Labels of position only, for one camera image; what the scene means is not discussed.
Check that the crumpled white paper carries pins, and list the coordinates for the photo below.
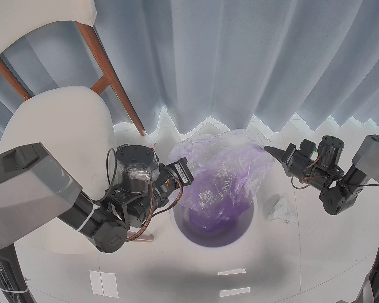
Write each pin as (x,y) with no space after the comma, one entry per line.
(282,211)

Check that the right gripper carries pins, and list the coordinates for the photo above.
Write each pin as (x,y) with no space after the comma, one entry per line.
(298,166)

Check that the pale blue curtain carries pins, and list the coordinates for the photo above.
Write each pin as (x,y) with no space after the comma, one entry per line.
(240,43)

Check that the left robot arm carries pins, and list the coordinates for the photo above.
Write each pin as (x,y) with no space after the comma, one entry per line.
(28,194)

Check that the white cushioned wooden chair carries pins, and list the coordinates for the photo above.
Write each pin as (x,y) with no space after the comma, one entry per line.
(66,121)

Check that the white trash bin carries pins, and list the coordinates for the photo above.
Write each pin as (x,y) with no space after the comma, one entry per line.
(178,222)

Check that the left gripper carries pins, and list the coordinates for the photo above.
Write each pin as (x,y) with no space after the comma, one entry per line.
(178,175)

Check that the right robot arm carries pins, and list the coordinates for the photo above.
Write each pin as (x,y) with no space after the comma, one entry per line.
(369,156)

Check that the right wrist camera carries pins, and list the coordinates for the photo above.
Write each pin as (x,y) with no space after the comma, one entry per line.
(308,147)

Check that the purple plastic bag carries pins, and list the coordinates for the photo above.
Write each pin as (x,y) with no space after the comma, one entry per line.
(227,169)

